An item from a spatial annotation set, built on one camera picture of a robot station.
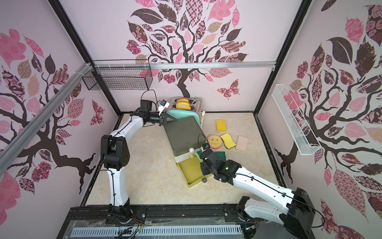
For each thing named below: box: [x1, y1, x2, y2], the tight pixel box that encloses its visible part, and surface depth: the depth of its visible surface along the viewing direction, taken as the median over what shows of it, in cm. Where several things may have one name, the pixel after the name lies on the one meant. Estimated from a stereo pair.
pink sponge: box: [235, 135, 249, 152], surface depth 102 cm
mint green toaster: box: [165, 96, 202, 126], surface depth 102 cm
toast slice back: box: [176, 97, 190, 103], surface depth 103 cm
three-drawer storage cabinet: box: [163, 116, 211, 188], surface depth 85 cm
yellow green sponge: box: [220, 132, 237, 150], surface depth 103 cm
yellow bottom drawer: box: [177, 156, 212, 188], surface depth 85 cm
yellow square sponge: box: [216, 119, 227, 133], surface depth 113 cm
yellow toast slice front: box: [176, 101, 192, 111], surface depth 101 cm
